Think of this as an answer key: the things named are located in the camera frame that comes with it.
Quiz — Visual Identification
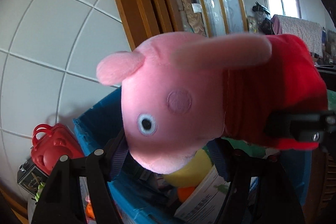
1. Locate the red bear-shaped plastic case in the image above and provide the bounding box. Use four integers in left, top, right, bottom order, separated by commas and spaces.
31, 123, 84, 175

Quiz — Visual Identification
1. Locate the yellow duck plush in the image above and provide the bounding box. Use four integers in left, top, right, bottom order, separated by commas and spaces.
163, 149, 213, 202

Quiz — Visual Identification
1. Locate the white striped table cloth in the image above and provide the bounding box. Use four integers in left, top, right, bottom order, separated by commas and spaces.
31, 173, 123, 223

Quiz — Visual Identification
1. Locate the dark green gift box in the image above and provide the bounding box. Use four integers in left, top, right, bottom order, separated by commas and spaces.
17, 158, 49, 196

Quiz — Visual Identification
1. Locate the blue plastic storage crate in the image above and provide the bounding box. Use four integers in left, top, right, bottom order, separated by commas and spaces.
73, 89, 311, 223

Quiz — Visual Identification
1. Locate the red dress pig plush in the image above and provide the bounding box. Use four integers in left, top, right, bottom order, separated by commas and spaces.
96, 32, 328, 174

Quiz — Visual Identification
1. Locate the rolled patterned carpet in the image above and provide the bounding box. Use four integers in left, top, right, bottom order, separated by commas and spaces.
177, 0, 207, 37

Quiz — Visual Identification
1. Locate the white blue paracetamol box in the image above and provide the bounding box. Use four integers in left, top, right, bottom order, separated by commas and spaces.
174, 166, 230, 224

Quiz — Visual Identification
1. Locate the green white frog plush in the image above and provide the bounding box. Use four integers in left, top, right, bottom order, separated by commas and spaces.
34, 182, 46, 202

